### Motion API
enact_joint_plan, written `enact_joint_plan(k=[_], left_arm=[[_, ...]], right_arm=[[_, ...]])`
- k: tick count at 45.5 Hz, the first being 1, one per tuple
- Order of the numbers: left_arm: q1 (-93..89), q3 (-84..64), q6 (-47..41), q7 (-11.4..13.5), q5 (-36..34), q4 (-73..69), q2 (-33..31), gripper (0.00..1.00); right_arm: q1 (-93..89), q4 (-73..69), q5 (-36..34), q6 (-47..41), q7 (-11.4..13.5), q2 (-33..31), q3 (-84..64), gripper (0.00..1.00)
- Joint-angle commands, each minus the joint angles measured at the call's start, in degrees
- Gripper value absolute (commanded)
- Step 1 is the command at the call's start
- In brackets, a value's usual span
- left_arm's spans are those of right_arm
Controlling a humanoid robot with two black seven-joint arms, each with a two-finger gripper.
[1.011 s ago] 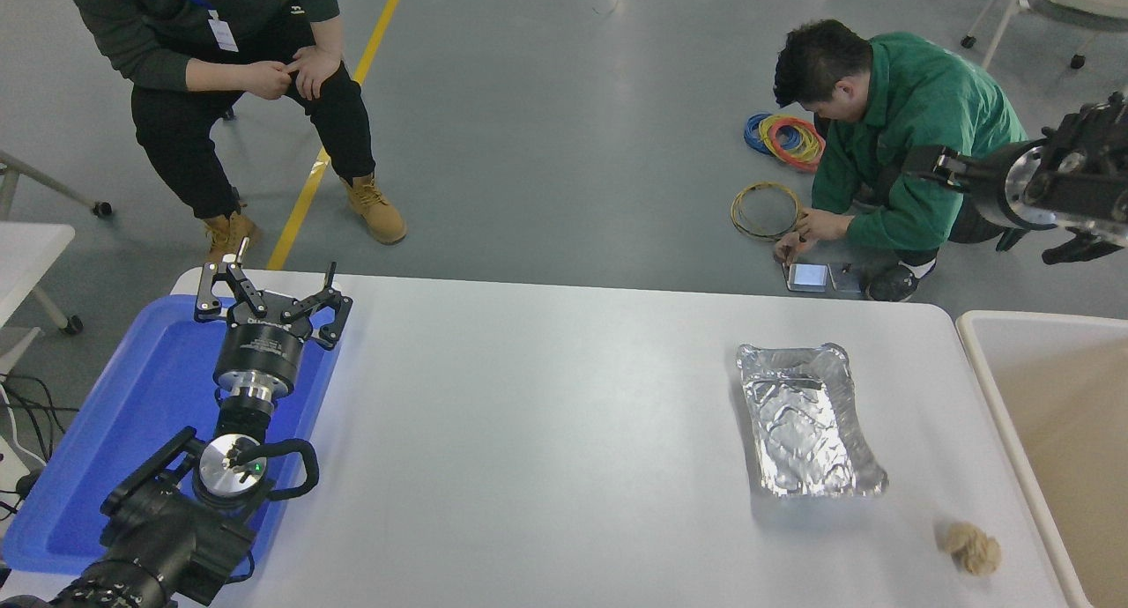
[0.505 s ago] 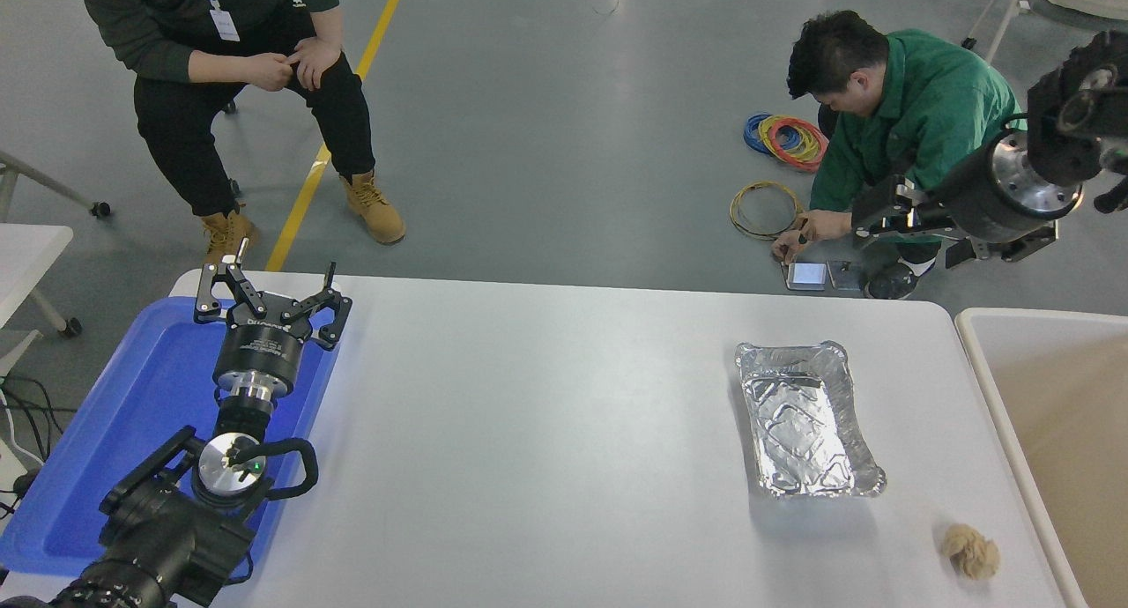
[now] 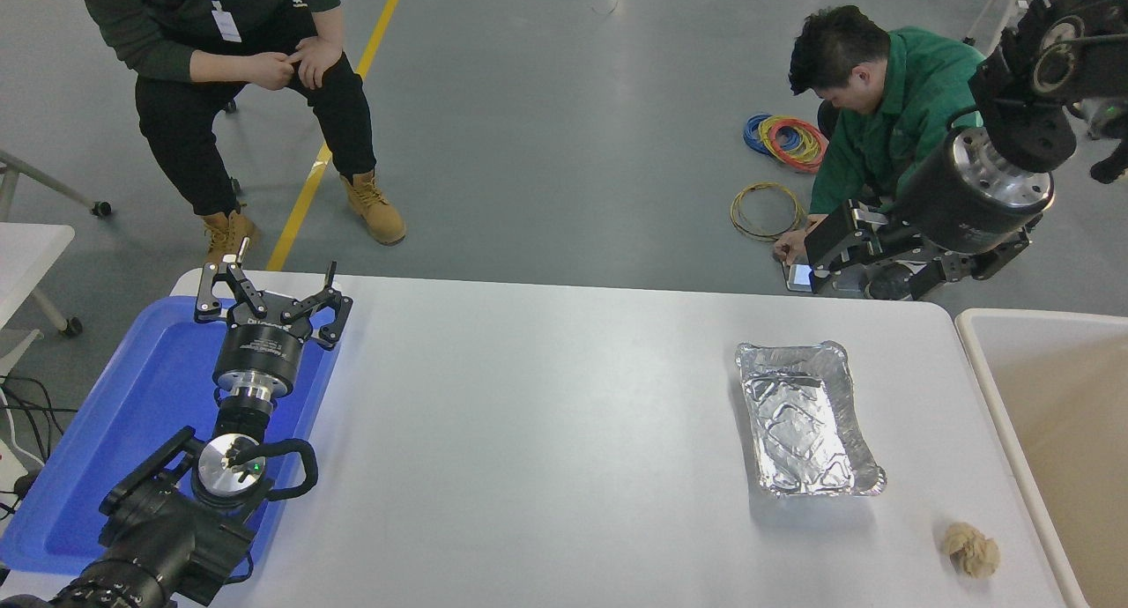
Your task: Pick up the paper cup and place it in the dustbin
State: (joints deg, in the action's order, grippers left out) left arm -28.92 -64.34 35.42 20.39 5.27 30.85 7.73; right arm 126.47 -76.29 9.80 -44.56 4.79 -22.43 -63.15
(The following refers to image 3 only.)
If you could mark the large pale bin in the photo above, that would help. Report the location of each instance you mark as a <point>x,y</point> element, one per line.
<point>1066,414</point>

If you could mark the silver foil tray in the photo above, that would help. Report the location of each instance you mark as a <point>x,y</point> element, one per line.
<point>802,414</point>

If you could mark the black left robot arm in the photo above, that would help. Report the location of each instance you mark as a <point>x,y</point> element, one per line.
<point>167,537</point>

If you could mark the small white side table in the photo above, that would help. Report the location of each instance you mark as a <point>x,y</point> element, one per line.
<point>22,255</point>

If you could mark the person's left hand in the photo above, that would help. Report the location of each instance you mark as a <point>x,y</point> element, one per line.
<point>797,245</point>
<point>317,57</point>

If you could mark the phone with lit screen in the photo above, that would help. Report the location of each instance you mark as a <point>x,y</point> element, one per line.
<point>799,278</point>

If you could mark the crumpled tan paper ball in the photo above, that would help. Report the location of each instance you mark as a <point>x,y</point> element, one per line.
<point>969,551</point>

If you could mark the blue plastic tray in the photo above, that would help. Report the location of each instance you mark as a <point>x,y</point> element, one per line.
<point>115,414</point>

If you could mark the white wheeled chair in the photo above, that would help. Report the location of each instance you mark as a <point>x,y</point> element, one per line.
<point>985,16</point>

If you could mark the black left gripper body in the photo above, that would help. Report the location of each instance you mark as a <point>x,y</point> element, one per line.
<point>260,352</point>

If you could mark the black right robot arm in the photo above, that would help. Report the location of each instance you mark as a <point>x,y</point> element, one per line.
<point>1027,114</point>

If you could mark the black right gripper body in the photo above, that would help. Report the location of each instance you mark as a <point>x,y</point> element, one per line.
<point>956,216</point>

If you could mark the person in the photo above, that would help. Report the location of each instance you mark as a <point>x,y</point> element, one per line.
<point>176,114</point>
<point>890,123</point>

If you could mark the person's right hand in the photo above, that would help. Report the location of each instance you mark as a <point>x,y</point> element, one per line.
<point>267,70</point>

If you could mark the white leg with caster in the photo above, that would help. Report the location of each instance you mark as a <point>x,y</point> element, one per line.
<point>53,189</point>

